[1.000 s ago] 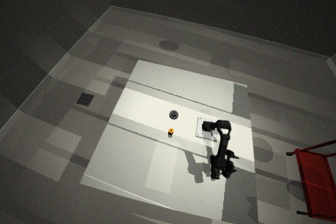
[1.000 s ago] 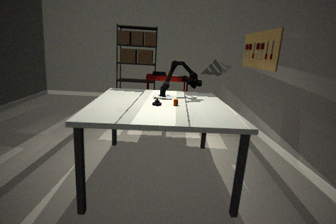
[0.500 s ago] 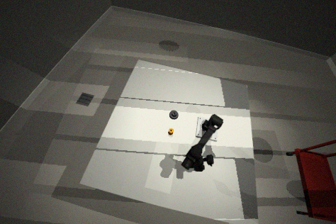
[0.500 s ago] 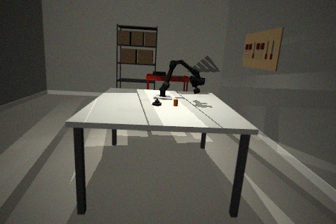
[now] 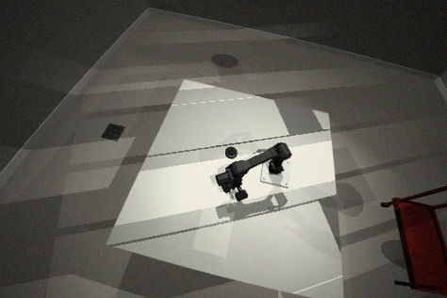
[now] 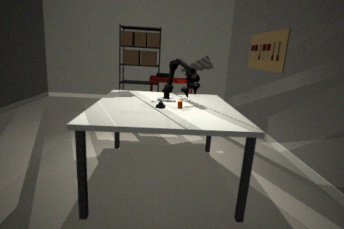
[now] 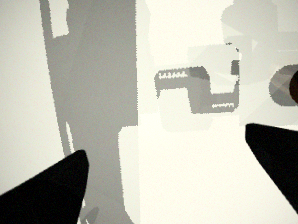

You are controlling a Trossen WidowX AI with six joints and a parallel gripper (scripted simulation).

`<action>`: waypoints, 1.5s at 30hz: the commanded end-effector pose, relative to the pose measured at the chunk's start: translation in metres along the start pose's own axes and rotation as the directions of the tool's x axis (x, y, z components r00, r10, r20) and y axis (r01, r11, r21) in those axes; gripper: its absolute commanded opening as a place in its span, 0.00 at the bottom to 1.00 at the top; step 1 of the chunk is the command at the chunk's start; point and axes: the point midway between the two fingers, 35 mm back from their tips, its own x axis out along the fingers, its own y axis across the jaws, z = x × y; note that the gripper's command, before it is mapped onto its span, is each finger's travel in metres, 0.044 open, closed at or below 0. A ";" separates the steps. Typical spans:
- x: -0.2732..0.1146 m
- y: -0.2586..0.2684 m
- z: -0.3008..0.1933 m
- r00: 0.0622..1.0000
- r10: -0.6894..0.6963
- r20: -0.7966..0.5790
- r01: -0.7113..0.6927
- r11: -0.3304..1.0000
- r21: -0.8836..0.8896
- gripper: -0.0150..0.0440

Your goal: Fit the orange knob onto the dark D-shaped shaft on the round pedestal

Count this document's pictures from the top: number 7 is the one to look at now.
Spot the orange knob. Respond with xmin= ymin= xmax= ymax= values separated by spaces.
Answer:
xmin=289 ymin=71 xmax=298 ymax=104

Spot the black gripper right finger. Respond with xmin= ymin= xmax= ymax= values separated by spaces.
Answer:
xmin=245 ymin=123 xmax=298 ymax=214

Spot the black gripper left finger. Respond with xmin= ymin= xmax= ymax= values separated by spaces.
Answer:
xmin=0 ymin=149 xmax=90 ymax=224

